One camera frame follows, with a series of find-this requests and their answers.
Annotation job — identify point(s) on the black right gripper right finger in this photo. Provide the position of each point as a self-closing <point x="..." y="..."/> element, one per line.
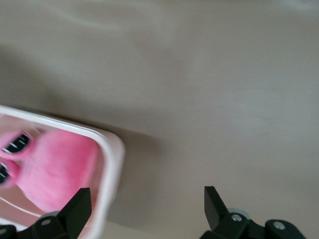
<point x="216" y="214"/>

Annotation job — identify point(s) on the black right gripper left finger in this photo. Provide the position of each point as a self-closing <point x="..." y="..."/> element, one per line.
<point x="74" y="211"/>

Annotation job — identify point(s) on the pink plush toy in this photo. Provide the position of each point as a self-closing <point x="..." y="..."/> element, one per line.
<point x="62" y="169"/>

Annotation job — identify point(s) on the pink translucent plastic box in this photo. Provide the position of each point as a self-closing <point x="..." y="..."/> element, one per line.
<point x="109" y="159"/>

